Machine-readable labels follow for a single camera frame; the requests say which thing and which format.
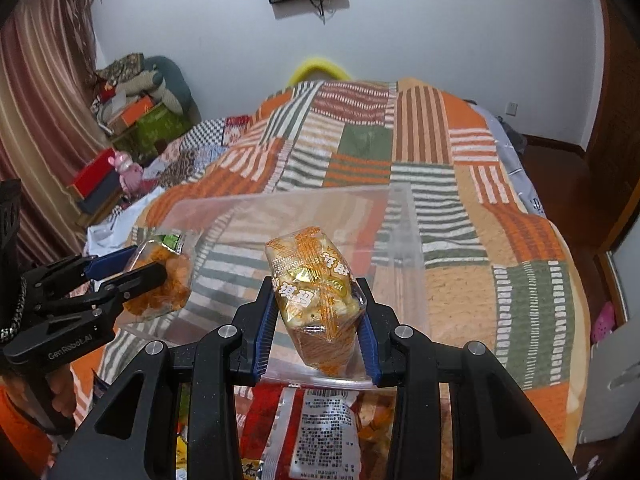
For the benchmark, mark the orange cardboard box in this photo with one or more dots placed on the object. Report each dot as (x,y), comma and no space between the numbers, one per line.
(129,116)

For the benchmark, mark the clear plastic storage bin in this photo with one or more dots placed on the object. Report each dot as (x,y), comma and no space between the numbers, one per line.
(374,227)

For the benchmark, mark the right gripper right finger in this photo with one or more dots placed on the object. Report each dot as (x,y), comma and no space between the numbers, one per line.
(497,433)

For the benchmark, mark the orange fried snack bag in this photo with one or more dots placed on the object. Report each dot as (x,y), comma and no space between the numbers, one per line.
(170,255)

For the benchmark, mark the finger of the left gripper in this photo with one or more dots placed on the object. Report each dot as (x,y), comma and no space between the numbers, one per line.
(110,264)
(113,294)

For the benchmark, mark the red snack packet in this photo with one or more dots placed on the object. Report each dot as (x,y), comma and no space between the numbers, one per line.
(299,433)

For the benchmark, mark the person left hand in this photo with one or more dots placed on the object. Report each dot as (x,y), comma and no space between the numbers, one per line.
(61,383)

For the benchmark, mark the patchwork striped bed quilt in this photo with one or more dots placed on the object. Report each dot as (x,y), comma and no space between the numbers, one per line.
(494,269)

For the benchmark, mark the yellow curved object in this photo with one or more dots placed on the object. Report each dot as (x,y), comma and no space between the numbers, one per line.
(317,69)

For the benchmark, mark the pink plush toy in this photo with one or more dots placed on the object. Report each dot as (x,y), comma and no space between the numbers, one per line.
(130,173)

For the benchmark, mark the wooden door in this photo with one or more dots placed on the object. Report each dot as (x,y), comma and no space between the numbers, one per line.
(613,150)

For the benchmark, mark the orange striped popcorn bag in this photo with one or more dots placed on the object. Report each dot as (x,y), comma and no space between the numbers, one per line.
(320,301)

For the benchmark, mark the white plastic bag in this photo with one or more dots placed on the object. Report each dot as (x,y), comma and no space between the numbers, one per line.
(112,234)

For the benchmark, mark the red rectangular box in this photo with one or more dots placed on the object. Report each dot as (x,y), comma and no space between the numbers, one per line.
(92,175)

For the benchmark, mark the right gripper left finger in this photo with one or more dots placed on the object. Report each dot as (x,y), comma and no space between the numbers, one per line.
(131,433)

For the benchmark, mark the white sticker covered appliance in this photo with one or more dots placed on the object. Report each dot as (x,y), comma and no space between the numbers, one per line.
(613,383)

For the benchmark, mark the red striped curtain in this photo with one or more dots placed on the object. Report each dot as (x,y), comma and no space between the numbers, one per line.
(48,133)

